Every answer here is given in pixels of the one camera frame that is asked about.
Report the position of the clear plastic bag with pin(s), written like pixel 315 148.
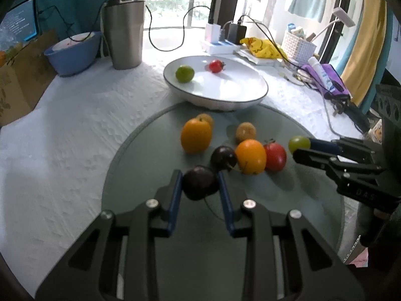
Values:
pixel 9 47

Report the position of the stainless steel tumbler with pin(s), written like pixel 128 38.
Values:
pixel 125 31

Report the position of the white flat packet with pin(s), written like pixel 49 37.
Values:
pixel 250 59

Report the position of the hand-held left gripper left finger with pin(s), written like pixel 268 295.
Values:
pixel 174 200

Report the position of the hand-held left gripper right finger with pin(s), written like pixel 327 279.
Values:
pixel 226 203

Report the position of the white pink round object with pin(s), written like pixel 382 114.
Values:
pixel 67 41

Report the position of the green plum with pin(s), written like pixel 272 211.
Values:
pixel 184 74

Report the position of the white tube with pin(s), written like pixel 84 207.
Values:
pixel 319 73

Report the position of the large orange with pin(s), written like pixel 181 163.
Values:
pixel 195 136

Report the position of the tablet with blue screen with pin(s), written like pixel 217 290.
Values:
pixel 22 22

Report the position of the black elongated object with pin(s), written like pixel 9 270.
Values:
pixel 354 113

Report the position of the green grape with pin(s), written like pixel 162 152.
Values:
pixel 297 143

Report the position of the large red tomato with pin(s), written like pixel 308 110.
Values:
pixel 276 157

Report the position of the brown rough-skinned fruit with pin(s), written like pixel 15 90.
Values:
pixel 246 131

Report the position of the white plastic basket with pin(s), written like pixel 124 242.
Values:
pixel 297 48

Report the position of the white charger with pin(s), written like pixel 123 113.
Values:
pixel 213 33

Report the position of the purple pouch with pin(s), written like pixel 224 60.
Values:
pixel 332 70

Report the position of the blue white packet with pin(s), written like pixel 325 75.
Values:
pixel 296 29

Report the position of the white plate with dark rim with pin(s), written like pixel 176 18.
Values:
pixel 225 84

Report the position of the small red tomato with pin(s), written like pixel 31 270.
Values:
pixel 215 66

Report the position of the blue plastic bowl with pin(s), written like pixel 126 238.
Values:
pixel 72 59

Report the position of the brown cardboard box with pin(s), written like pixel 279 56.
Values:
pixel 22 81

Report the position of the white textured tablecloth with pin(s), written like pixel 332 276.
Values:
pixel 78 125

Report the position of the white blue power strip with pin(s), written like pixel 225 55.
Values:
pixel 216 48

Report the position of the white desk lamp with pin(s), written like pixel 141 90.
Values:
pixel 344 17

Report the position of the yellow printed plastic bag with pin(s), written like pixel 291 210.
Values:
pixel 263 48

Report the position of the round orange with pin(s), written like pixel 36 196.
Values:
pixel 250 156

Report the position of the teal curtain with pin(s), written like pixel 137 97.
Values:
pixel 84 3

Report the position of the small yellow-orange fruit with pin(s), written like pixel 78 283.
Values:
pixel 207 119

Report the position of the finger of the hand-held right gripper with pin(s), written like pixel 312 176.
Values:
pixel 322 145
pixel 313 156

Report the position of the black charger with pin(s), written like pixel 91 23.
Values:
pixel 236 33

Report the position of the round grey glass mat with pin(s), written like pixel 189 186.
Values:
pixel 150 163

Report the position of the dark red cherry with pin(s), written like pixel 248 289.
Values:
pixel 200 183
pixel 222 158

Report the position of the yellow curtain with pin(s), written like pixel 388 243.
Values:
pixel 366 47

